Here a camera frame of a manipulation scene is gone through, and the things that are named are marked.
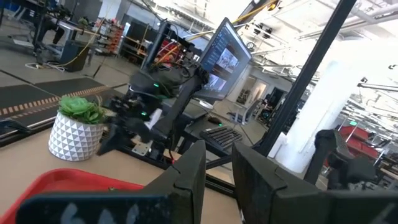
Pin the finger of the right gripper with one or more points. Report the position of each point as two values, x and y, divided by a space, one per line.
115 137
108 138

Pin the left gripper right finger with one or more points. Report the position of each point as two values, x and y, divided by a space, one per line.
280 205

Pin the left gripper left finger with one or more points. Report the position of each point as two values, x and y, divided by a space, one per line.
174 199

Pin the red plastic tray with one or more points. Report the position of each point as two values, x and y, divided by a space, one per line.
62 182

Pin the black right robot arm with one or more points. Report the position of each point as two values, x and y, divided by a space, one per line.
183 93

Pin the white geometric plant pot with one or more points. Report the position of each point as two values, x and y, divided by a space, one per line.
74 140

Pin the green succulent plant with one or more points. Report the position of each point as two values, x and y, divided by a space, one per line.
79 109

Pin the black office chair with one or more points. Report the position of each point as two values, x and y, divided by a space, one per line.
323 155

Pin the black hazard-striped floor mat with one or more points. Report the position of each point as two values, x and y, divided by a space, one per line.
37 116
68 85

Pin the dark grey computer desk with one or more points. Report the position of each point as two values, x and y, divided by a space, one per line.
199 112

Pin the black computer keyboard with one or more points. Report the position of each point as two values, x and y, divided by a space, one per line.
220 137

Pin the black computer mouse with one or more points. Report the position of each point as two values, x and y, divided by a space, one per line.
214 120

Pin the black upright pole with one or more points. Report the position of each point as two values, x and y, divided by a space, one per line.
155 46

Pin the black floor bin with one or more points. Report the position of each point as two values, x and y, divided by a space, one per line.
73 56

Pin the shelf with orange bins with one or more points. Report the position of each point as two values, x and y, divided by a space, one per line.
112 37

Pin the red tool cabinet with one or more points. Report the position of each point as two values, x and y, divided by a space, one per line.
363 146

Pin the computer monitor with lit screen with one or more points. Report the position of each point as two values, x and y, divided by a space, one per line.
224 56

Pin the black aluminium frame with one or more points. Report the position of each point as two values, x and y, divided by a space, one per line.
311 68

